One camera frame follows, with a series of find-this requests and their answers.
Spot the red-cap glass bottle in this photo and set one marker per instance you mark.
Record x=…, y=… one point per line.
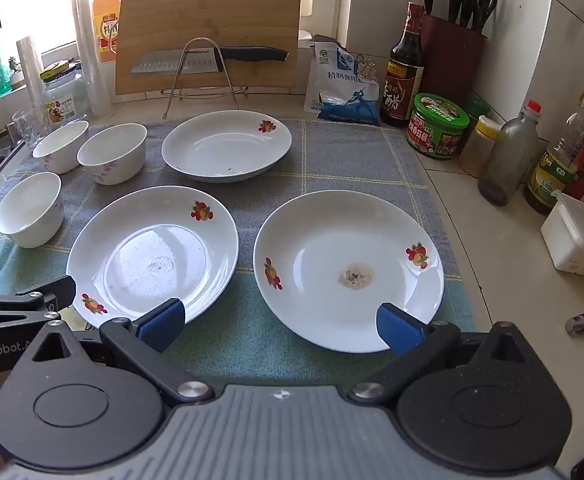
x=509, y=160

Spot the bamboo cutting board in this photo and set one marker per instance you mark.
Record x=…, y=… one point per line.
x=212, y=10

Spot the white fruit-print plate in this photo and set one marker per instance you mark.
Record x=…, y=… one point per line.
x=152, y=255
x=342, y=260
x=222, y=152

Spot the tall plastic cup stack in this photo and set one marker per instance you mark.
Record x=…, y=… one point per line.
x=92, y=70

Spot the dark red knife block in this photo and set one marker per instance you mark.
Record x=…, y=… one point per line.
x=451, y=70

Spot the white blue salt bag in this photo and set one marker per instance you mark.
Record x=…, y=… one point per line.
x=342, y=90

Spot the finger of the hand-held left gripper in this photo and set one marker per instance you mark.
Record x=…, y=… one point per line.
x=57, y=290

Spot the white plastic box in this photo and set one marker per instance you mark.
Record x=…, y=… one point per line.
x=576, y=245

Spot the orange liquid jug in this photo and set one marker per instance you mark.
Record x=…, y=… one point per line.
x=107, y=10

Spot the green-lid sauce jar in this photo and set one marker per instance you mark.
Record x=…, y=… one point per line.
x=436, y=130

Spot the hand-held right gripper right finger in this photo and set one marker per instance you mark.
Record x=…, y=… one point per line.
x=396, y=327

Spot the glass jar with yellow lid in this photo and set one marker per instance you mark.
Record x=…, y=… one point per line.
x=64, y=95

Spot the white floral bowl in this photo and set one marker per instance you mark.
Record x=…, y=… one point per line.
x=59, y=147
x=27, y=210
x=114, y=152

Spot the yellow-lid spice jar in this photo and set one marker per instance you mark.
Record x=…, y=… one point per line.
x=476, y=155

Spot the teal cloth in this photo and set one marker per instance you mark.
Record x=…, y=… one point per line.
x=242, y=310

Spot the grey checked dish cloth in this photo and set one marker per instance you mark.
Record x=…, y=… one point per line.
x=351, y=160

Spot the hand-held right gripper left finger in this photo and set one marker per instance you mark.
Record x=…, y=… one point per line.
x=164, y=317

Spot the short plastic cup stack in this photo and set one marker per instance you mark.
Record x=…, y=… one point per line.
x=29, y=70

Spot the dark vinegar bottle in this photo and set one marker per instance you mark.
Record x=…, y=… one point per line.
x=401, y=85

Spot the green-lid spice jar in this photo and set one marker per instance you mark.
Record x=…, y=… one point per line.
x=477, y=109

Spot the clear drinking glass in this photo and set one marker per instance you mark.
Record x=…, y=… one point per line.
x=27, y=127

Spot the yellow-cap oil bottle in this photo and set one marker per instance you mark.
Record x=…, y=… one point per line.
x=551, y=175

